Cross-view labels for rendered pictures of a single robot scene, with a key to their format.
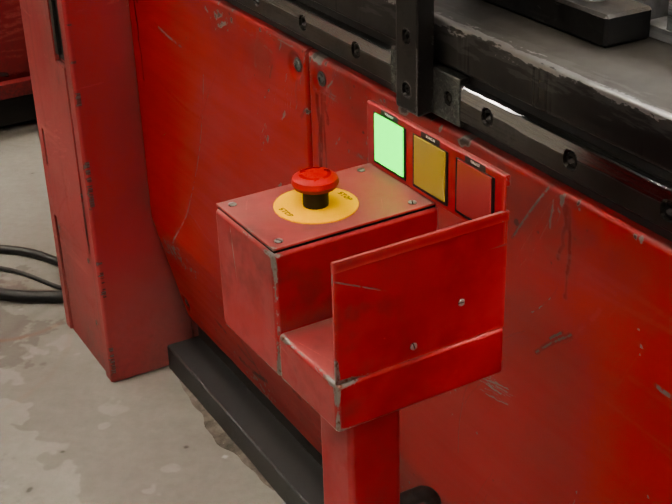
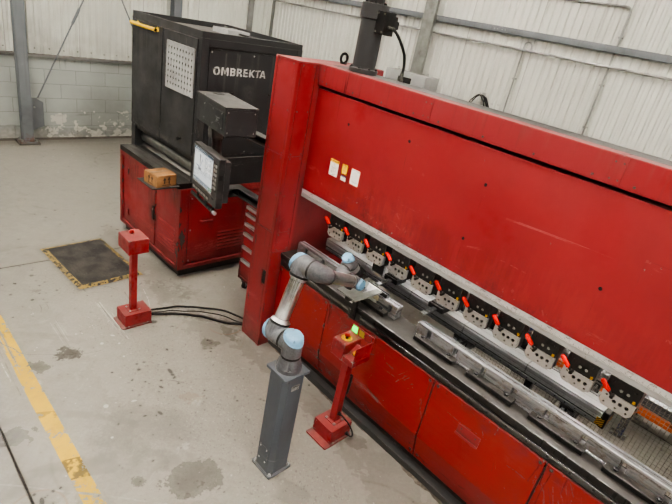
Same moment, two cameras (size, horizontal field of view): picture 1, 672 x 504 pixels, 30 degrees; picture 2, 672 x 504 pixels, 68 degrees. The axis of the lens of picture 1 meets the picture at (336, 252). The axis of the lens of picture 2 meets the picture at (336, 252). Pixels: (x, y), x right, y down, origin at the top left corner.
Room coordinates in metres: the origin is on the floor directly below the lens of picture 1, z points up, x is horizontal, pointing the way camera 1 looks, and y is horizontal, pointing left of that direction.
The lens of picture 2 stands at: (-1.52, 1.05, 2.60)
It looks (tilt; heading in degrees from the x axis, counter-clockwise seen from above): 25 degrees down; 341
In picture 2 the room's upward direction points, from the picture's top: 12 degrees clockwise
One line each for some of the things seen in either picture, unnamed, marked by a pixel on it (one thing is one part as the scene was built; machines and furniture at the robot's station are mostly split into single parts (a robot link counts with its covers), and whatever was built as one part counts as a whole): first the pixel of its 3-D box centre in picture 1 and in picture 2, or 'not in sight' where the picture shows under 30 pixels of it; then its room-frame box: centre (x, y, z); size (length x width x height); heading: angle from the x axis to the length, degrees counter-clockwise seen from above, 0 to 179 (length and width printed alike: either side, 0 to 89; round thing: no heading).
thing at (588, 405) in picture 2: not in sight; (442, 312); (1.05, -0.67, 0.93); 2.30 x 0.14 x 0.10; 29
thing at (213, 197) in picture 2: not in sight; (212, 174); (2.04, 0.89, 1.42); 0.45 x 0.12 x 0.36; 22
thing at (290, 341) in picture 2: not in sight; (291, 342); (0.68, 0.44, 0.94); 0.13 x 0.12 x 0.14; 36
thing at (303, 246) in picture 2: not in sight; (321, 260); (1.74, 0.04, 0.92); 0.50 x 0.06 x 0.10; 29
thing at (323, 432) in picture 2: not in sight; (329, 426); (0.90, 0.01, 0.06); 0.25 x 0.20 x 0.12; 120
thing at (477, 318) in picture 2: not in sight; (480, 310); (0.58, -0.60, 1.26); 0.15 x 0.09 x 0.17; 29
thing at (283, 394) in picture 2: not in sight; (279, 418); (0.68, 0.44, 0.39); 0.18 x 0.18 x 0.77; 30
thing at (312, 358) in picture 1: (356, 255); (352, 345); (0.92, -0.02, 0.75); 0.20 x 0.16 x 0.18; 30
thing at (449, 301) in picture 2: not in sight; (452, 293); (0.76, -0.50, 1.26); 0.15 x 0.09 x 0.17; 29
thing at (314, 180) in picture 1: (315, 192); not in sight; (0.96, 0.02, 0.79); 0.04 x 0.04 x 0.04
